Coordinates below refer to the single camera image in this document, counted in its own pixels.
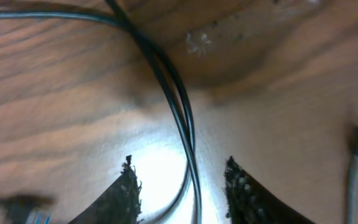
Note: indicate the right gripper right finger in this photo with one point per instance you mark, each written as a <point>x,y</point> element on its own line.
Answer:
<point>250,203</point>

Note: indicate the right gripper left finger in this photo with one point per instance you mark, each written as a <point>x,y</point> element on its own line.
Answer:
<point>118,204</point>

